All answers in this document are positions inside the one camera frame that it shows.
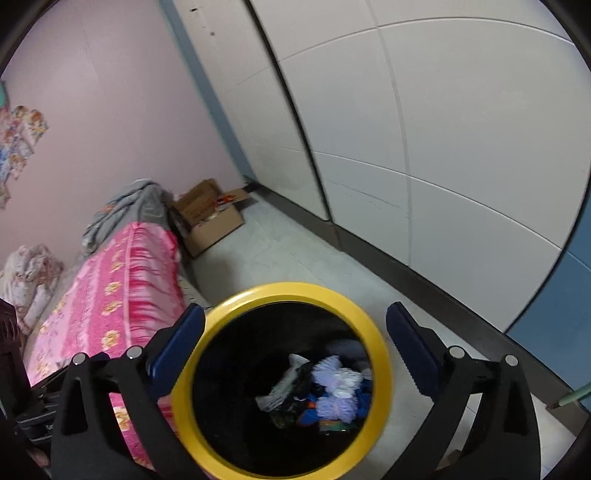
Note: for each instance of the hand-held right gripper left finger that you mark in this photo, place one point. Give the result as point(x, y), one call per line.
point(176, 351)

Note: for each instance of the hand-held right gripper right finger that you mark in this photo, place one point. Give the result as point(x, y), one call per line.
point(411, 342)

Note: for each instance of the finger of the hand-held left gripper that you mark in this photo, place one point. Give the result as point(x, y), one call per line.
point(41, 406)

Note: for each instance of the blue plastic bag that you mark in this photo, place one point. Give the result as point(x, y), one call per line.
point(364, 397)

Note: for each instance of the purple foam fruit net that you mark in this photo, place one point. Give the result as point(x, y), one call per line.
point(339, 392)

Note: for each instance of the white cloth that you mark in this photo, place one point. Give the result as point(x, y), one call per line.
point(286, 383)

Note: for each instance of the yellow rimmed trash can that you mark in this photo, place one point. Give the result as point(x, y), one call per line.
point(286, 293)

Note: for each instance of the folded floral quilt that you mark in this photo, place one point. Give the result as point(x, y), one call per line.
point(30, 281)

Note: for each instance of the cardboard box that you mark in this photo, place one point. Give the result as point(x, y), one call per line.
point(212, 230)

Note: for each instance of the grey floral quilt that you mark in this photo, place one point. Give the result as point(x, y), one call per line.
point(138, 207)

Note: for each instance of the blue door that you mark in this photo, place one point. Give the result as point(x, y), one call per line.
point(558, 314)

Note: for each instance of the green pole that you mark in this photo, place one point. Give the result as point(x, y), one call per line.
point(575, 397)

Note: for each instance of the white wardrobe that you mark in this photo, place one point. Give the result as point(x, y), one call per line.
point(438, 138)

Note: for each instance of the cartoon wall stickers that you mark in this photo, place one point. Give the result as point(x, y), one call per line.
point(18, 134)

